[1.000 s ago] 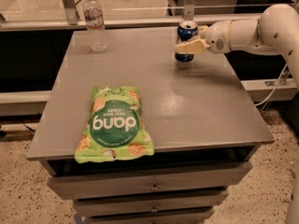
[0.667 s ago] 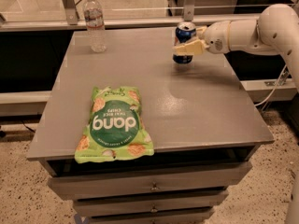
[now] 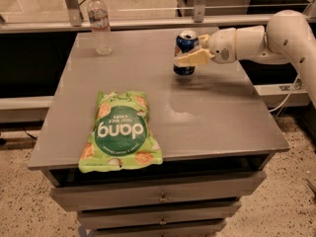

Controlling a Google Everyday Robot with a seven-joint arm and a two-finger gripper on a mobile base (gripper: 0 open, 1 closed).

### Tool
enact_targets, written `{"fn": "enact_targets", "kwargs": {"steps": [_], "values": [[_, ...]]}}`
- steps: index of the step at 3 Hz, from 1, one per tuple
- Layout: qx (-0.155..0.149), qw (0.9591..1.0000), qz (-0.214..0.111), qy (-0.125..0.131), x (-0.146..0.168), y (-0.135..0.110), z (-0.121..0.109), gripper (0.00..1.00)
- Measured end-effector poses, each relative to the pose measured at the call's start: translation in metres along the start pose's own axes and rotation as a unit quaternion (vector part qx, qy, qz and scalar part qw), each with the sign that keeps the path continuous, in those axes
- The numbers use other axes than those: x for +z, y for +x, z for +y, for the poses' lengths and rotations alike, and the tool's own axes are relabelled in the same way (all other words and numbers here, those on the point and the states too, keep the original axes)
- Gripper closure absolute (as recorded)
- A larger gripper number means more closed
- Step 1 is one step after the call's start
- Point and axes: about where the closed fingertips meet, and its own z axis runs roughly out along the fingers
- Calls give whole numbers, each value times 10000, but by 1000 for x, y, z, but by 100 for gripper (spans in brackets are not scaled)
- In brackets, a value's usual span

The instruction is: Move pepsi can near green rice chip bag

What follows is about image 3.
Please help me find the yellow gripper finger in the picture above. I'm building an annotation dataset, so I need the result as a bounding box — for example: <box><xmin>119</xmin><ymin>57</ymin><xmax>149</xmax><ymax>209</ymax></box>
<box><xmin>198</xmin><ymin>35</ymin><xmax>210</xmax><ymax>48</ymax></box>
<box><xmin>174</xmin><ymin>48</ymin><xmax>213</xmax><ymax>67</ymax></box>

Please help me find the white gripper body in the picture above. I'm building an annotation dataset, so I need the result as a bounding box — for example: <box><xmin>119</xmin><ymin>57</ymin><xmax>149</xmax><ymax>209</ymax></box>
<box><xmin>209</xmin><ymin>28</ymin><xmax>237</xmax><ymax>64</ymax></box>

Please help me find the blue pepsi can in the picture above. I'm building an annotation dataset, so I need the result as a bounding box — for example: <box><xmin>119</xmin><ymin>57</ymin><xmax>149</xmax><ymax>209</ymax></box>
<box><xmin>174</xmin><ymin>30</ymin><xmax>199</xmax><ymax>76</ymax></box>

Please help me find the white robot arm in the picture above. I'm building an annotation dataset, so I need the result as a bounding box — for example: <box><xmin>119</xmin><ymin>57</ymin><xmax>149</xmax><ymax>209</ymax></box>
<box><xmin>174</xmin><ymin>10</ymin><xmax>316</xmax><ymax>105</ymax></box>

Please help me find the green rice chip bag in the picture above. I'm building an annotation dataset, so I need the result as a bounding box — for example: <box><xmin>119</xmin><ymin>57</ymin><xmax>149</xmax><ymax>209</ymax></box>
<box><xmin>78</xmin><ymin>91</ymin><xmax>163</xmax><ymax>173</ymax></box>

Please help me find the grey drawer cabinet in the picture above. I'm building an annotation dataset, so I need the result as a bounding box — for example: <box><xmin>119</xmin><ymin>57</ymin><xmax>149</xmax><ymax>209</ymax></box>
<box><xmin>28</xmin><ymin>27</ymin><xmax>291</xmax><ymax>237</ymax></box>

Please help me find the clear plastic water bottle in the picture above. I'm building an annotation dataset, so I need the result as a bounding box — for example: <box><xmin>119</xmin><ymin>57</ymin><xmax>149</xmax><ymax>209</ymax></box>
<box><xmin>87</xmin><ymin>0</ymin><xmax>112</xmax><ymax>55</ymax></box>

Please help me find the bottom grey drawer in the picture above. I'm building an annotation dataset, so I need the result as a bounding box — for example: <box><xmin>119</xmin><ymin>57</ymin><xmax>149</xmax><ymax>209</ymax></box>
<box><xmin>94</xmin><ymin>219</ymin><xmax>226</xmax><ymax>237</ymax></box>

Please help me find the grey drawer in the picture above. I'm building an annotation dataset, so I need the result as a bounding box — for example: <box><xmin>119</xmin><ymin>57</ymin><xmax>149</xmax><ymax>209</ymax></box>
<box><xmin>78</xmin><ymin>200</ymin><xmax>241</xmax><ymax>229</ymax></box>
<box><xmin>50</xmin><ymin>171</ymin><xmax>266</xmax><ymax>211</ymax></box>
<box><xmin>94</xmin><ymin>219</ymin><xmax>226</xmax><ymax>237</ymax></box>

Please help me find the top grey drawer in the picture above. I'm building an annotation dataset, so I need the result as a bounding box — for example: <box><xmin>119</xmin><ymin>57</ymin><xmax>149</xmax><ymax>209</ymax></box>
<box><xmin>50</xmin><ymin>171</ymin><xmax>266</xmax><ymax>211</ymax></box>

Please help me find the middle grey drawer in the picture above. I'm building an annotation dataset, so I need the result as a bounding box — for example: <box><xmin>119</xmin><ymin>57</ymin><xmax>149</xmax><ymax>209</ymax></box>
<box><xmin>78</xmin><ymin>200</ymin><xmax>241</xmax><ymax>229</ymax></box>

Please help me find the white cable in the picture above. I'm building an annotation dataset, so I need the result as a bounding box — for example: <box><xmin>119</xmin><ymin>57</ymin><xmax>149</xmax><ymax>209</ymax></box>
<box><xmin>268</xmin><ymin>73</ymin><xmax>301</xmax><ymax>115</ymax></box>

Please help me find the metal railing frame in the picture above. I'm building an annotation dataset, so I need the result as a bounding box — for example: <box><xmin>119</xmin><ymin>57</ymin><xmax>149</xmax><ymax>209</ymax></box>
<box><xmin>0</xmin><ymin>0</ymin><xmax>316</xmax><ymax>34</ymax></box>

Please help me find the black cable on floor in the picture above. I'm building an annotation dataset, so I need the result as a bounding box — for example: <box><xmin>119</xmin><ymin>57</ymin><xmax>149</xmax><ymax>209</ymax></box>
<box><xmin>21</xmin><ymin>125</ymin><xmax>40</xmax><ymax>142</ymax></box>

